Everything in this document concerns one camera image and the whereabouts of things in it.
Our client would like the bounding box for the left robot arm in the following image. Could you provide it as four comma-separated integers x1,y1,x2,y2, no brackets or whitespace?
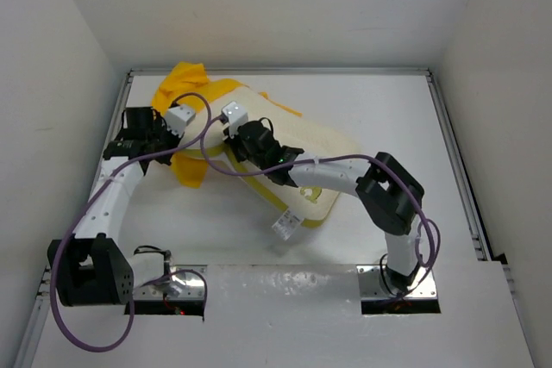
47,105,196,307

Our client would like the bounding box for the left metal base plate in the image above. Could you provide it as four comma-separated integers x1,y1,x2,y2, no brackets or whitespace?
134,265,207,301

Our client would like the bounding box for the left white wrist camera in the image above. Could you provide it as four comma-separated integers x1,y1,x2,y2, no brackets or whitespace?
164,104,196,136

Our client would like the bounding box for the aluminium table frame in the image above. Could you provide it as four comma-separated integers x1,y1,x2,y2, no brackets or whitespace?
17,68,531,367

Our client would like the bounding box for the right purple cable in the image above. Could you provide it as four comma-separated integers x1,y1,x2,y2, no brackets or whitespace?
200,114,442,300

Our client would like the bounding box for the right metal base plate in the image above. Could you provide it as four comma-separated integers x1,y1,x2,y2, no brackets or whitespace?
356,264,438,301

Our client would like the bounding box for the purple cable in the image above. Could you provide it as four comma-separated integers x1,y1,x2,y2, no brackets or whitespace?
49,92,212,349
200,114,442,300

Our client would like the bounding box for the yellow pillowcase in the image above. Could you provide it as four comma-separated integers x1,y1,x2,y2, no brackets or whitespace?
150,61,303,190

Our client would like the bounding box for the metal base plate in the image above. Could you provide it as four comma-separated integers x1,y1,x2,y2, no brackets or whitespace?
134,265,207,301
356,264,438,301

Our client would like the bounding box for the cream pillow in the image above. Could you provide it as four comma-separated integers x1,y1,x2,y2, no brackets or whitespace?
177,79,360,228

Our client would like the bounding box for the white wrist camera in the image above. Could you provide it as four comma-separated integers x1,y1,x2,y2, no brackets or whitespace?
164,104,196,136
221,101,248,138

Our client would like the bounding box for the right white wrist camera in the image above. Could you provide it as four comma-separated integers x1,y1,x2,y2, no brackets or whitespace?
221,101,248,138

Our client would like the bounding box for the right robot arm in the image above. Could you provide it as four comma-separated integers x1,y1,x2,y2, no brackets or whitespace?
223,121,424,293

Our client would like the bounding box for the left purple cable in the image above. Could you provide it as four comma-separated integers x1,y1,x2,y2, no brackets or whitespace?
49,92,212,349

